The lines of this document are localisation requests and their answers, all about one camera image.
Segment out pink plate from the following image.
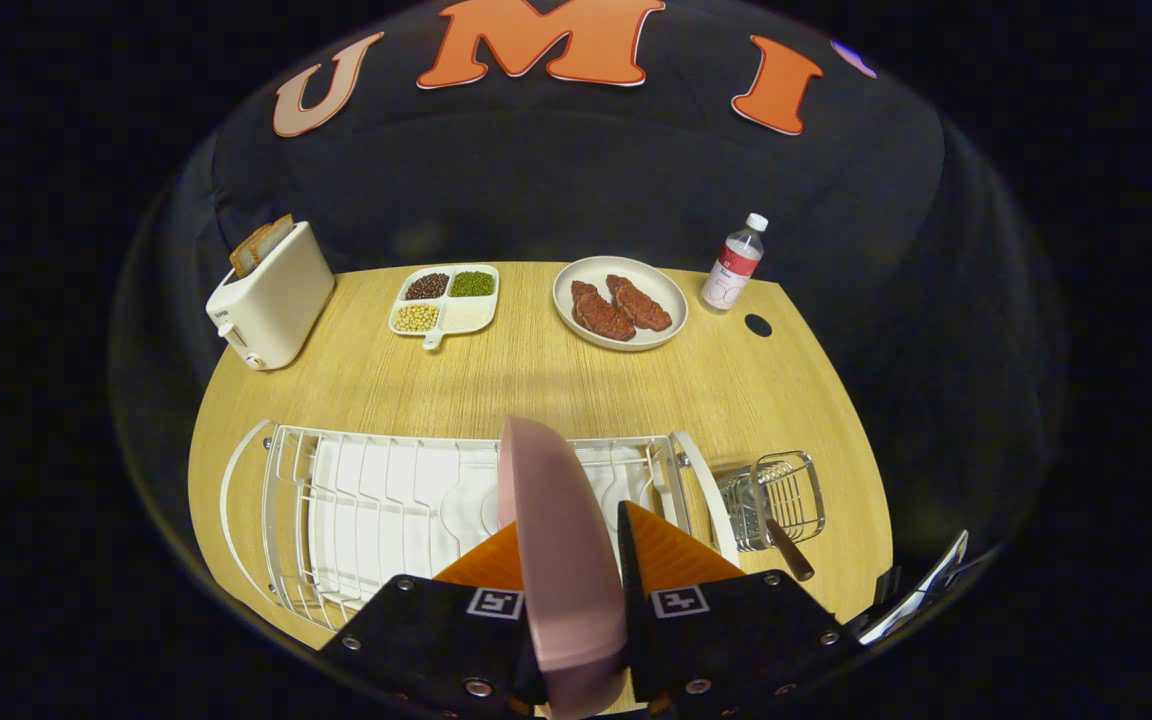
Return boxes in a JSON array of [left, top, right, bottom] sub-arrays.
[[496, 415, 629, 720]]

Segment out white toaster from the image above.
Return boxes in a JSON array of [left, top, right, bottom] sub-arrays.
[[205, 220, 337, 372]]

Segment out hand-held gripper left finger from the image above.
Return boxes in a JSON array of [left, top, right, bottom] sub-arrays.
[[319, 522, 549, 720]]

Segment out white divided dish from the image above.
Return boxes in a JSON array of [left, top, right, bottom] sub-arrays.
[[388, 263, 501, 351]]

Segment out white plate with meat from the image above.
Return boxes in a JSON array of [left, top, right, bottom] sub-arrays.
[[552, 256, 689, 352]]

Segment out white wire dish rack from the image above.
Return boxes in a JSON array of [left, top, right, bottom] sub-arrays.
[[219, 418, 742, 633]]

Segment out metal wire basket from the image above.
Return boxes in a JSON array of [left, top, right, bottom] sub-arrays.
[[716, 450, 827, 553]]

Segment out black backdrop cloth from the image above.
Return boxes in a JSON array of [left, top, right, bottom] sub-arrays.
[[116, 0, 1067, 561]]

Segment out brown meat piece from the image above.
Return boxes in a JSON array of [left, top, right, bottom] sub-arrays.
[[605, 274, 674, 332], [570, 280, 637, 342]]

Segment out toast slices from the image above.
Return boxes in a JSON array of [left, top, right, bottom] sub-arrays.
[[228, 213, 295, 279]]

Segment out wooden handled metal spoon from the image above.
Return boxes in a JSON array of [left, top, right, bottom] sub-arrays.
[[746, 480, 817, 583]]

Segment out clear water bottle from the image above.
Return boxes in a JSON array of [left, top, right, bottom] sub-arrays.
[[700, 213, 770, 314]]

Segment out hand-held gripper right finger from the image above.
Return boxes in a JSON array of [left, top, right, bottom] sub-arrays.
[[616, 500, 865, 720]]

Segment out white drip tray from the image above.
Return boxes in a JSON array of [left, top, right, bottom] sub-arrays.
[[306, 440, 657, 601]]

